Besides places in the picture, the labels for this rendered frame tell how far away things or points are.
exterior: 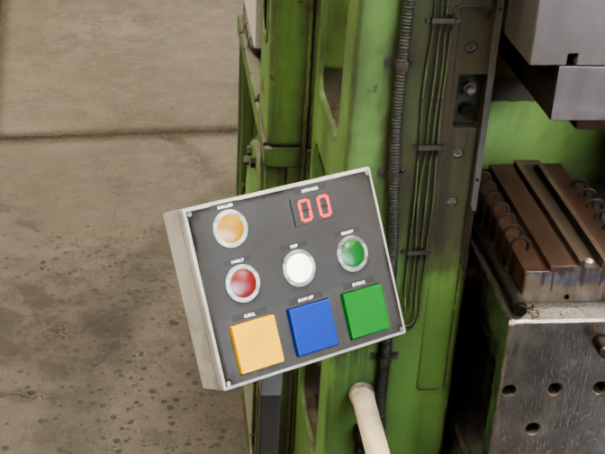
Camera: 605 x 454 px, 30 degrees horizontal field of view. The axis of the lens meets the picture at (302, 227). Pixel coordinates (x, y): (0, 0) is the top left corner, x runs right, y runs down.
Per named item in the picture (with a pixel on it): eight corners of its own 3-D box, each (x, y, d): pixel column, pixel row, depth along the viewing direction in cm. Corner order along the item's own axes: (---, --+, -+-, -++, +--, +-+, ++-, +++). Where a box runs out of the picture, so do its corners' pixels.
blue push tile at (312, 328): (340, 343, 178) (329, 297, 178) (299, 356, 174) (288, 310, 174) (334, 343, 179) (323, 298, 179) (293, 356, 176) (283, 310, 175)
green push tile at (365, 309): (391, 327, 182) (381, 282, 182) (352, 339, 179) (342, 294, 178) (385, 327, 184) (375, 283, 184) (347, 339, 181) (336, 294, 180)
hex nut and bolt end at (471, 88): (475, 120, 200) (480, 83, 197) (460, 120, 200) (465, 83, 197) (472, 114, 203) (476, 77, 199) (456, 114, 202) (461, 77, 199)
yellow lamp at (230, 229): (246, 246, 171) (247, 220, 169) (215, 246, 170) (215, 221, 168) (244, 235, 173) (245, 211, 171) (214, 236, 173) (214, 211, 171)
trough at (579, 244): (607, 267, 202) (609, 260, 201) (579, 267, 201) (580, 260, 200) (537, 166, 238) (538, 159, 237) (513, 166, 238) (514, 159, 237)
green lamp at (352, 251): (366, 269, 181) (369, 246, 179) (338, 270, 180) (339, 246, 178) (364, 259, 183) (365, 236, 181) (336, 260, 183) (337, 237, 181)
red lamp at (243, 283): (258, 300, 171) (259, 276, 169) (228, 301, 171) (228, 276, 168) (257, 289, 174) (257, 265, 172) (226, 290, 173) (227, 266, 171)
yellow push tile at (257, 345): (285, 361, 173) (274, 314, 172) (242, 374, 169) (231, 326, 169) (279, 360, 175) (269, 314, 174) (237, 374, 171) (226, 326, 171)
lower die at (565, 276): (626, 300, 206) (635, 259, 202) (519, 303, 203) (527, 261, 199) (555, 195, 242) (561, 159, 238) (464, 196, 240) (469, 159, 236)
